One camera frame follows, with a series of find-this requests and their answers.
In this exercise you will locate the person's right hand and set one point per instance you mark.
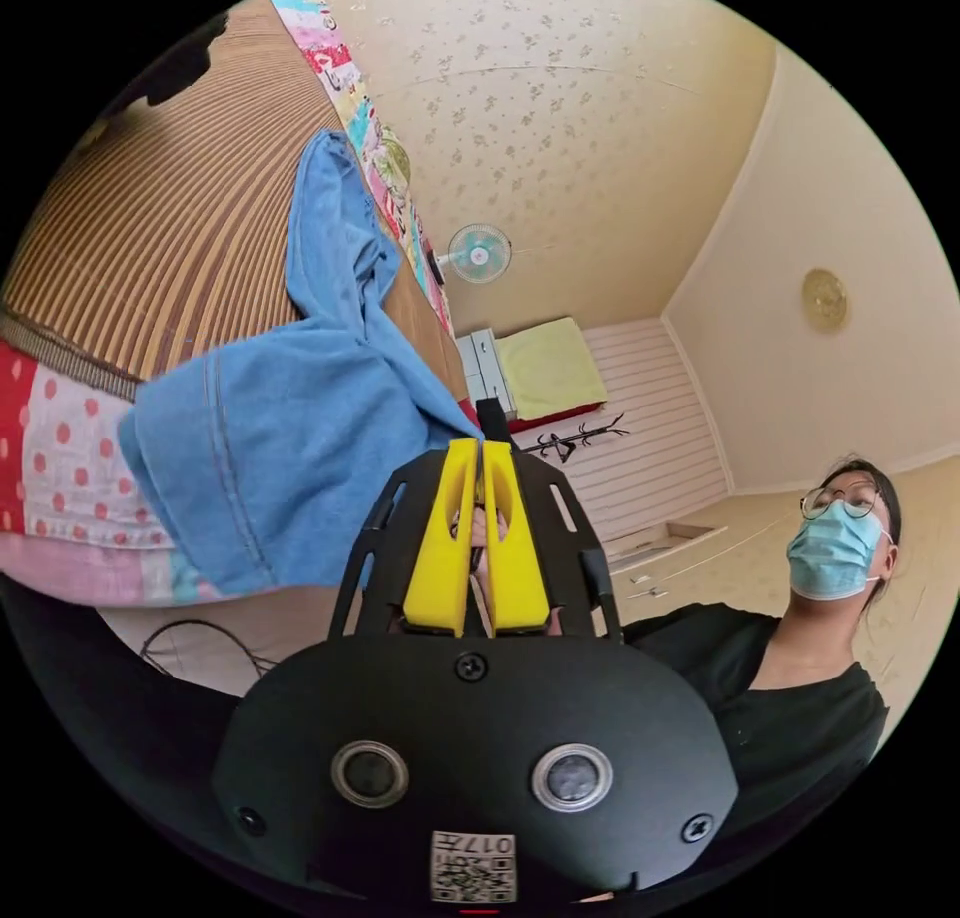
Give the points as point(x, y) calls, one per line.
point(478, 529)

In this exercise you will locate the blue jeans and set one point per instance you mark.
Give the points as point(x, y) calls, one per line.
point(300, 438)

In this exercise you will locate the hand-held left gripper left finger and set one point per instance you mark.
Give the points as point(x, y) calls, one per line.
point(439, 558)

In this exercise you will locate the bed with woven mat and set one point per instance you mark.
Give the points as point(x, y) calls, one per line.
point(172, 220)

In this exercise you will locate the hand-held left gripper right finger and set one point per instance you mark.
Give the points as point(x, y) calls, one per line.
point(517, 580)

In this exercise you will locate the white cupboard with yellow cloth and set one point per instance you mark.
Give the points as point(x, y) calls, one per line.
point(551, 367)

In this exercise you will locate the person's body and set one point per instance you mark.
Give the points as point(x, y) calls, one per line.
point(795, 678)

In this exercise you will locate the round ceiling lamp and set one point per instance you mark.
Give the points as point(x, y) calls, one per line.
point(825, 301)

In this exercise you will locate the white wall fan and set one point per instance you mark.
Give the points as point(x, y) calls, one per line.
point(480, 254)

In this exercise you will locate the black coat rack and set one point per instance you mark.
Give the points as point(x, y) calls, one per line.
point(570, 438)

